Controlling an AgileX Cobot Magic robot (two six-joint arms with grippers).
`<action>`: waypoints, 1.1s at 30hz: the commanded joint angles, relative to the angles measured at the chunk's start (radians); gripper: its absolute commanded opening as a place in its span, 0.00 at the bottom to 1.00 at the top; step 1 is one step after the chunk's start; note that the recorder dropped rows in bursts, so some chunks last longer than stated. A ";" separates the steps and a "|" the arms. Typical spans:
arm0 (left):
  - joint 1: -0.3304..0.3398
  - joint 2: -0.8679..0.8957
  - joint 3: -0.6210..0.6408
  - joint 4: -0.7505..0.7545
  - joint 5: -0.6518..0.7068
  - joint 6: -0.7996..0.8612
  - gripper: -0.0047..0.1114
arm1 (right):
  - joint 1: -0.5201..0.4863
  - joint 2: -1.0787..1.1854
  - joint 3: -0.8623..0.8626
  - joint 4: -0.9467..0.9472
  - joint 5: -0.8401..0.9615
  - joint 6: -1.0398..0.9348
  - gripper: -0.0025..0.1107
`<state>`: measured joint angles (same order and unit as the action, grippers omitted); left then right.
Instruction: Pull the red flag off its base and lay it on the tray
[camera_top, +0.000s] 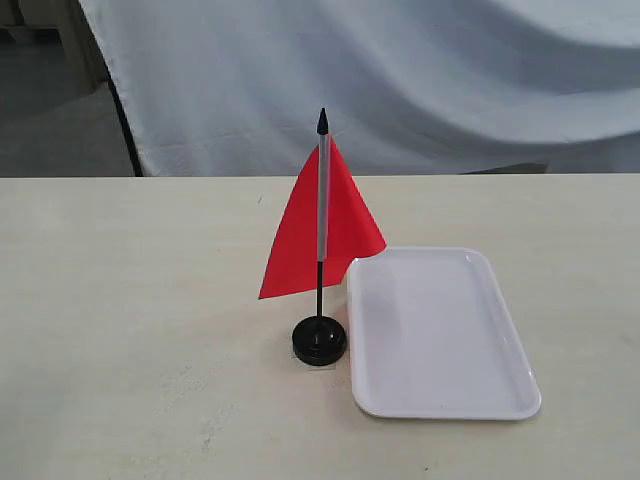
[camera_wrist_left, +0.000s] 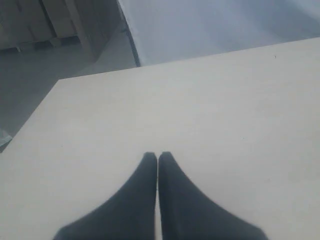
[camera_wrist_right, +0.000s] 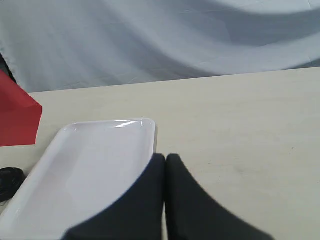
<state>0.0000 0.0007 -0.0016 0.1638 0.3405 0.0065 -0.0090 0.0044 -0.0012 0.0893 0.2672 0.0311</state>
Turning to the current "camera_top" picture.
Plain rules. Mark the red flag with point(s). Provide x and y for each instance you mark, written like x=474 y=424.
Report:
x=326 y=225

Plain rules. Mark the black round flag base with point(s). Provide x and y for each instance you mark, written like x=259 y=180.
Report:
x=319 y=341

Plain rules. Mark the white plastic tray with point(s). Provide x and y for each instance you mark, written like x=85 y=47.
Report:
x=432 y=338

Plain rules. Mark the white cloth backdrop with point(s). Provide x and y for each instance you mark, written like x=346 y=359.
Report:
x=231 y=88

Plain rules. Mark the wooden furniture in background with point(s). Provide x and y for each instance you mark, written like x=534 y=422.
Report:
x=60 y=26

